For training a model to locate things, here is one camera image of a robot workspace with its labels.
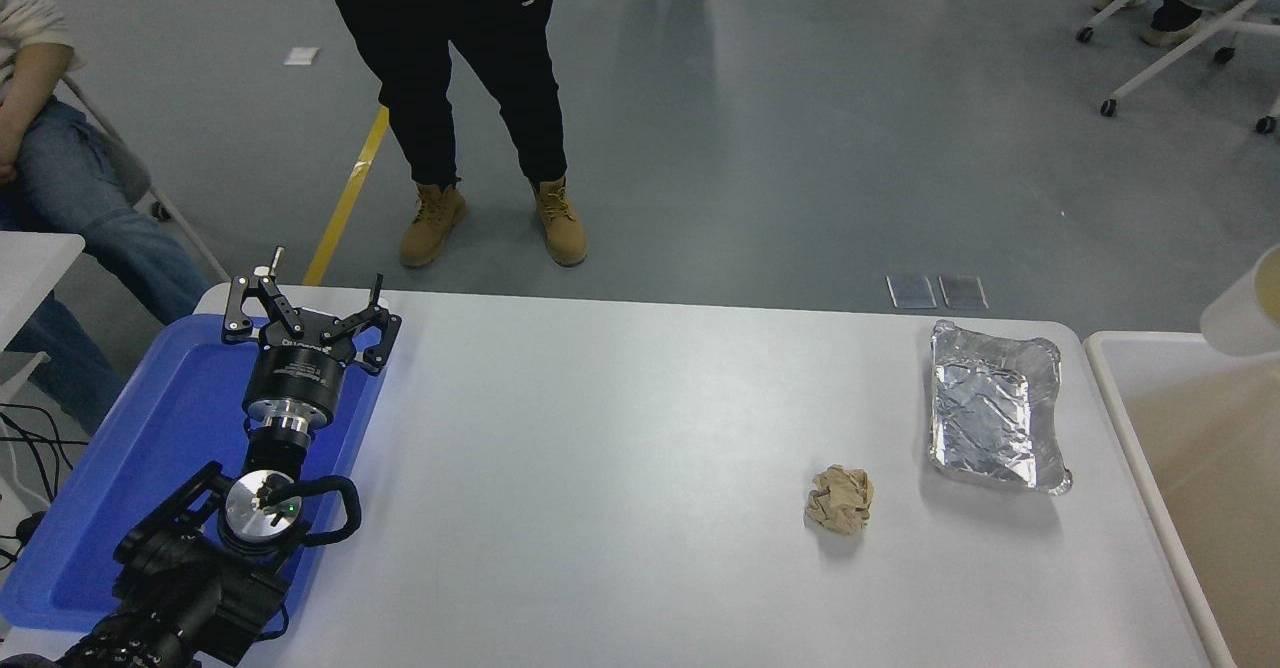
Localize silver foil tray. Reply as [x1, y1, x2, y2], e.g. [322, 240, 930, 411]
[928, 320, 1074, 496]

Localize person's hand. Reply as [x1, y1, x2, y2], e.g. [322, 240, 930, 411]
[0, 108, 23, 185]

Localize clear floor plate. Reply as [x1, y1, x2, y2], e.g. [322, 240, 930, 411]
[939, 275, 990, 311]
[887, 275, 939, 310]

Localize large pale bin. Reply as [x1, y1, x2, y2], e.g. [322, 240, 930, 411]
[1083, 330, 1280, 668]

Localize black floor cables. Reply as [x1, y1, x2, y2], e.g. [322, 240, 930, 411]
[0, 403, 91, 504]

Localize seated person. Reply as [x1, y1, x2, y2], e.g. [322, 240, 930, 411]
[0, 0, 211, 434]

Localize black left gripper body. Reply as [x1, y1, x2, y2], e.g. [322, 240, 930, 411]
[242, 333, 353, 424]

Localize small white side table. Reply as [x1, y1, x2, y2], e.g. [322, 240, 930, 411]
[0, 231, 87, 404]

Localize white rolling chair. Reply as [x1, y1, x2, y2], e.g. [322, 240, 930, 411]
[1075, 0, 1280, 137]

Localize blue plastic tray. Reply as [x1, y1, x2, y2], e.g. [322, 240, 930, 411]
[0, 311, 389, 639]

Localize grey chair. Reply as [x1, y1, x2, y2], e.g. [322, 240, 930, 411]
[60, 68, 233, 284]

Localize crumpled tan paper ball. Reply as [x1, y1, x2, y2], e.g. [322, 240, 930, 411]
[804, 465, 876, 537]

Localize standing person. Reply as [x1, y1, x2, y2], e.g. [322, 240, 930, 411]
[313, 0, 589, 269]

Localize white paper cup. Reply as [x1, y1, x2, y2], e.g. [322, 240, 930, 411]
[1199, 245, 1280, 357]

